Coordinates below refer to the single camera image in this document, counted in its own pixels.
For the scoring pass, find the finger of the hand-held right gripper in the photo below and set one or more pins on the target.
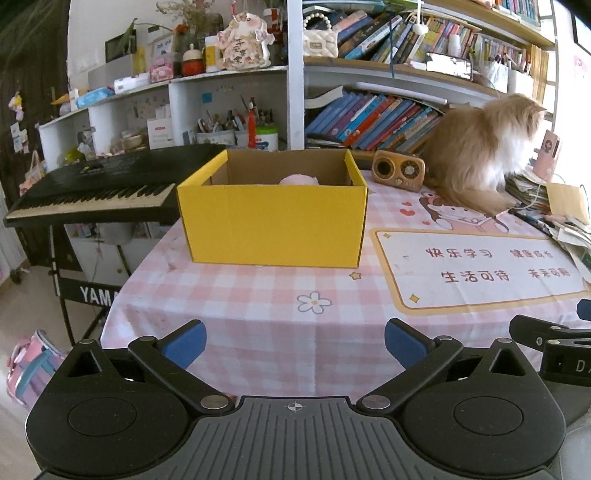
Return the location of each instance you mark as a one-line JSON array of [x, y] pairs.
[[585, 309], [531, 332]]

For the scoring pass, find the pile of loose papers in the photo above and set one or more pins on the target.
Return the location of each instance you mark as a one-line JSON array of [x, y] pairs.
[[572, 244]]

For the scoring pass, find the black pen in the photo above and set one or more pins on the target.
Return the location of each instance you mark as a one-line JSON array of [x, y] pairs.
[[533, 219]]

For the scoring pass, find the white pen holder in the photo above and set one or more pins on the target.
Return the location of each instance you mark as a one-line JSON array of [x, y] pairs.
[[214, 137]]

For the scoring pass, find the black electronic keyboard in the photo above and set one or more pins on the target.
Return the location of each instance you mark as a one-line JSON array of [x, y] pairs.
[[101, 184]]

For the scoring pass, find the white tub with red label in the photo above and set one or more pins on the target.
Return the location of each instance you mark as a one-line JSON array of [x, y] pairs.
[[267, 139]]

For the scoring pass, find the white pen container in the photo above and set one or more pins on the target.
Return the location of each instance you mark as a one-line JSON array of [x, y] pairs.
[[520, 83]]

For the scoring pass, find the white box with red label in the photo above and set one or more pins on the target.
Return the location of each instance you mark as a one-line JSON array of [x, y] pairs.
[[159, 134]]

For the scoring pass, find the black framed picture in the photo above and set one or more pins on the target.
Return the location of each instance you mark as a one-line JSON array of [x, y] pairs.
[[117, 48]]

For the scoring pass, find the white quilted handbag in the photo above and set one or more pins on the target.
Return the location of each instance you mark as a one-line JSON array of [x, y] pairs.
[[319, 41]]

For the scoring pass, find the white flat box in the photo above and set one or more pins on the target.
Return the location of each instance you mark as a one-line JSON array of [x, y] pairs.
[[131, 85]]

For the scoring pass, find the blue wet wipes pack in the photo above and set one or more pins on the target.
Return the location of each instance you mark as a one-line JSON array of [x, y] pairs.
[[94, 98]]

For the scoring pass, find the stack of notebooks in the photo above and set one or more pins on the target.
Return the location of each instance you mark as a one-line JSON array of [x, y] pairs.
[[524, 191]]

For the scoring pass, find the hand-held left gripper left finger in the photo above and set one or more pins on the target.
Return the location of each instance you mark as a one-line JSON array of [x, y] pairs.
[[184, 342]]

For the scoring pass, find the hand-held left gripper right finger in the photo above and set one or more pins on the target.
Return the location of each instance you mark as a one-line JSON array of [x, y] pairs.
[[405, 342]]

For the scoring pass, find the pink school bag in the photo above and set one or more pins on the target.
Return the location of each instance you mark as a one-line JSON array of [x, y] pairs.
[[34, 369]]

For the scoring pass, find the red bottle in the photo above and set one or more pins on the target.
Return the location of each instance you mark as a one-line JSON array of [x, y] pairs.
[[252, 129]]

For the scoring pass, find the brown retro speaker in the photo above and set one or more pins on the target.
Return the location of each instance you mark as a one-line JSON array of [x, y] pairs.
[[398, 170]]

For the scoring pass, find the brown bamboo blind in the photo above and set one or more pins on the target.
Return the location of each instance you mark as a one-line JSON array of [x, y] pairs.
[[540, 78]]

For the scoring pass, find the row of blue books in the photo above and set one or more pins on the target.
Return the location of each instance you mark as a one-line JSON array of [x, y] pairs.
[[369, 122]]

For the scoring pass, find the pink plush pig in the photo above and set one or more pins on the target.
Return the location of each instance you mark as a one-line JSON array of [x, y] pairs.
[[299, 180]]

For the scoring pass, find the yellow cardboard box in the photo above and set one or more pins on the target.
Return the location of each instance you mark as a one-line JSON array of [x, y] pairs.
[[272, 226]]

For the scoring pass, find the row of mixed books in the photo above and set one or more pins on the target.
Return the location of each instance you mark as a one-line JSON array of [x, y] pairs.
[[406, 37]]

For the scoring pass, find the desktop with pink checked cloth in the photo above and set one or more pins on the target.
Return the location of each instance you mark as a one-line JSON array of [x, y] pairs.
[[277, 300]]

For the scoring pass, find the dried flower bunch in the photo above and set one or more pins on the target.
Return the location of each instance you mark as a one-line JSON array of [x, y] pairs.
[[189, 14]]

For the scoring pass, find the black keyboard stand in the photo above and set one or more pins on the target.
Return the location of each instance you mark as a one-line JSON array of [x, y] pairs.
[[87, 293]]

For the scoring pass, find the brown cardboard piece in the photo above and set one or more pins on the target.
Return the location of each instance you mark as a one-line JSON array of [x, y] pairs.
[[568, 203]]

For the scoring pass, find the white bookshelf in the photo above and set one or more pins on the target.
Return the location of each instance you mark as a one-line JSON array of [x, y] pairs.
[[295, 92]]

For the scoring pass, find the orange and white cat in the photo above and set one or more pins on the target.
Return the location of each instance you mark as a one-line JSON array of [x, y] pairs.
[[471, 152]]

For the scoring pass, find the red round doll figure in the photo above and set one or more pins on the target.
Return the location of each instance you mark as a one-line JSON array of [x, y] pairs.
[[192, 64]]

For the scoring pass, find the pink cat ornament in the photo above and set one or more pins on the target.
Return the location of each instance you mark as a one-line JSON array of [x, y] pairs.
[[244, 46]]

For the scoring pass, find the small pink box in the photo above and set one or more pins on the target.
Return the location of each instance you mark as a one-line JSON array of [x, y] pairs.
[[161, 74]]

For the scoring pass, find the pink printed box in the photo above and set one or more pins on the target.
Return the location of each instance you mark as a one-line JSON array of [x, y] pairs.
[[547, 154]]

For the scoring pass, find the thick black-covered book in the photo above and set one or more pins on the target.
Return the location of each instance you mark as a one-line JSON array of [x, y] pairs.
[[323, 98]]

